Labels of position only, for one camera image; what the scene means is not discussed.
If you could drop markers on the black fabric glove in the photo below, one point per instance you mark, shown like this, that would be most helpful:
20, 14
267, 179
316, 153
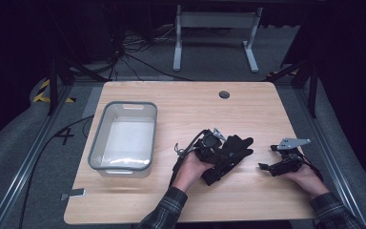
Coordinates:
232, 156

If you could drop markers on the yellow black hazard tape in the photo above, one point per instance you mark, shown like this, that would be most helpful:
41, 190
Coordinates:
43, 92

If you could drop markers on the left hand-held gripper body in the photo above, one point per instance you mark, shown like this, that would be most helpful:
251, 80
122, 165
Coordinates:
210, 143

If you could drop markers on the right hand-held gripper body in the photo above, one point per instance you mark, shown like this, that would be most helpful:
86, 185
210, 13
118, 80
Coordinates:
287, 159

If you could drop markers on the white metal table frame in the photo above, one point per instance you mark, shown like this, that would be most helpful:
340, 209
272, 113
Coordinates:
217, 20

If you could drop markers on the black metal stand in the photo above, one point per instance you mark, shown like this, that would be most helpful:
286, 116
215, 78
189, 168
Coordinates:
53, 86
313, 89

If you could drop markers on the grey round table grommet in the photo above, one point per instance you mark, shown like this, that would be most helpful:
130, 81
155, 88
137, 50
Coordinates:
224, 94

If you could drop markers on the person's left hand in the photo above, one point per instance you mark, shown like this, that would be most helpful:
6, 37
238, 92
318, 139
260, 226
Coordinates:
190, 171

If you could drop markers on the person's right hand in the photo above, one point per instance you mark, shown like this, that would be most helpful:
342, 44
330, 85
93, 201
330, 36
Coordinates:
308, 181

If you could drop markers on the aluminium floor rail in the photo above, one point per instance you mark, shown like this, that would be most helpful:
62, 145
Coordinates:
28, 162
327, 149

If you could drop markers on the white plastic bin grey rim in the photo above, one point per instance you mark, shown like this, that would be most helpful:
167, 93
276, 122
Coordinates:
125, 140

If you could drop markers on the white tape label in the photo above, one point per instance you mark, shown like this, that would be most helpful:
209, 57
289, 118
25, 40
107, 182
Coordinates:
74, 193

